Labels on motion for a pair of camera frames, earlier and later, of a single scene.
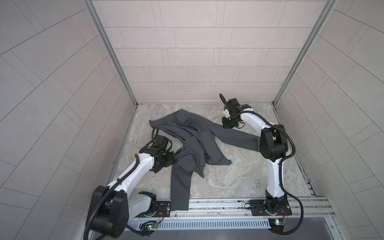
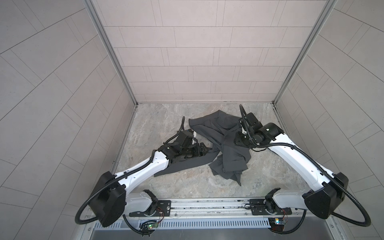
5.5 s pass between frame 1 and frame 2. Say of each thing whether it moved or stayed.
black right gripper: moved
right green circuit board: stayed
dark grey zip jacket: moved
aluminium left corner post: stayed
